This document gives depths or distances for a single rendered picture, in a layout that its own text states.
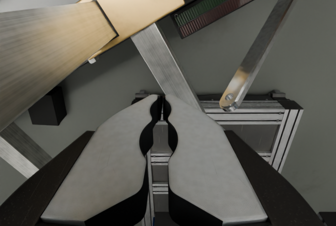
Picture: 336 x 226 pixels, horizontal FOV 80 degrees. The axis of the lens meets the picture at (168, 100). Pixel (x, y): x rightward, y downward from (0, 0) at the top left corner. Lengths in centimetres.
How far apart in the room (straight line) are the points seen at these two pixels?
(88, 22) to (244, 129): 104
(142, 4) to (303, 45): 116
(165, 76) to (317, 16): 113
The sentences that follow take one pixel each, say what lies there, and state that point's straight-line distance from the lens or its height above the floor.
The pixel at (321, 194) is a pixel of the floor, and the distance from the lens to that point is 216.
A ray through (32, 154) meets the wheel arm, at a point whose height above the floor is 85.
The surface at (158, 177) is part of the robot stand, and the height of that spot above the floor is 21.
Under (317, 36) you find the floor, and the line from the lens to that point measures 133.
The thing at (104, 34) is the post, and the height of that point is 89.
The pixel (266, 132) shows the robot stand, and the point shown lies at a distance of 120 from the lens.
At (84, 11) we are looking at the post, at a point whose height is 90.
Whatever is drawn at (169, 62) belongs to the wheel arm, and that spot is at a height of 85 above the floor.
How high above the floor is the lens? 107
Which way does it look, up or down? 62 degrees down
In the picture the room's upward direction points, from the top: 180 degrees counter-clockwise
